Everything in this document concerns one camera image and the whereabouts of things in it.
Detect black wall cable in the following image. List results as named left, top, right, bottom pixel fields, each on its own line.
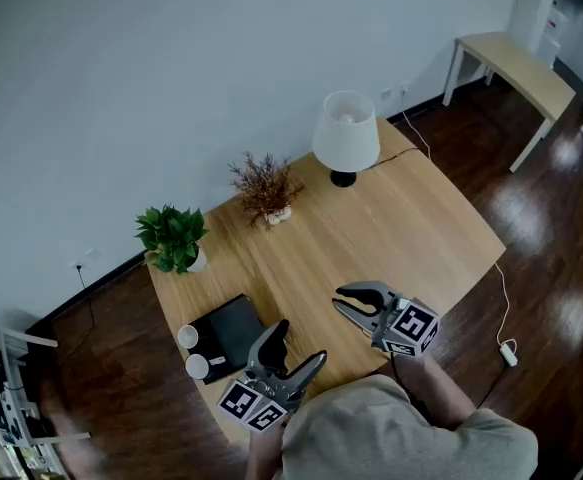
left=75, top=267, right=96, bottom=359

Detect green plant in white pot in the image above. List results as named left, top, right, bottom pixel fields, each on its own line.
left=134, top=204, right=210, bottom=275

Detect black drawer box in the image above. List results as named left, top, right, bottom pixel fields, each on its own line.
left=184, top=293, right=267, bottom=386

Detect red-brown plant in white vase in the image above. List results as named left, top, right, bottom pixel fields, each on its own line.
left=227, top=151, right=306, bottom=230

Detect wooden side desk white legs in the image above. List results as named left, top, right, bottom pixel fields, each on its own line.
left=442, top=31, right=577, bottom=174

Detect person's grey shirt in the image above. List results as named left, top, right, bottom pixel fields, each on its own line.
left=280, top=373, right=540, bottom=480

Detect white power cable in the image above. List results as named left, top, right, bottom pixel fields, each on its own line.
left=400, top=110, right=518, bottom=349

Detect person's right forearm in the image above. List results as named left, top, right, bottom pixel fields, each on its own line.
left=395, top=352, right=477, bottom=432

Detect white cup dark inside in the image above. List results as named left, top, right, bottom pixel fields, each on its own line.
left=177, top=324, right=200, bottom=349

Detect person's left forearm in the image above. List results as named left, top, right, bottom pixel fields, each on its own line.
left=244, top=425, right=287, bottom=480

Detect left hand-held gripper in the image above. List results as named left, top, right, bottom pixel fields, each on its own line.
left=215, top=318, right=329, bottom=434

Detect white shade table lamp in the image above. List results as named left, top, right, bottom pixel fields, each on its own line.
left=311, top=90, right=381, bottom=189

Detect white metal rack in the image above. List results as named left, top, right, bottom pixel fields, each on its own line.
left=0, top=323, right=92, bottom=474

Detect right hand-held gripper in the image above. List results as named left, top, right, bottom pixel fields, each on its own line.
left=331, top=280, right=441, bottom=359

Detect black lamp cable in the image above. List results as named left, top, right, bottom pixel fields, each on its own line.
left=368, top=146, right=420, bottom=169

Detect white box unit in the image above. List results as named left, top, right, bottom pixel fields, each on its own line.
left=540, top=0, right=570, bottom=69

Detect blue cup white handle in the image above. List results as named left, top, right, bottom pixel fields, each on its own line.
left=184, top=353, right=226, bottom=381

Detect black floor cable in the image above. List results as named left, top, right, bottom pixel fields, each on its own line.
left=475, top=365, right=510, bottom=409

